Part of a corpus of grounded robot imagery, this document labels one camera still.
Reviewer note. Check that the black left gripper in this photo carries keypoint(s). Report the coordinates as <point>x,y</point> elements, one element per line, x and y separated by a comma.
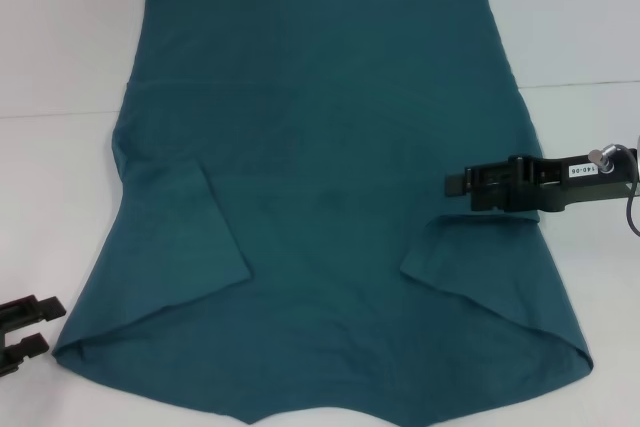
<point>3,334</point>

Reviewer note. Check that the teal blue shirt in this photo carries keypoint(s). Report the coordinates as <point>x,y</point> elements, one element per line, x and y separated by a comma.
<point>325,147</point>

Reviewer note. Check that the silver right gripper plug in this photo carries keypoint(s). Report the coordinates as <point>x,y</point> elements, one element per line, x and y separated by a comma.
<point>607,159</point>

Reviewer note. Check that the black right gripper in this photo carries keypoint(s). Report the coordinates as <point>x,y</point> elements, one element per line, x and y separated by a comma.
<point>550,187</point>

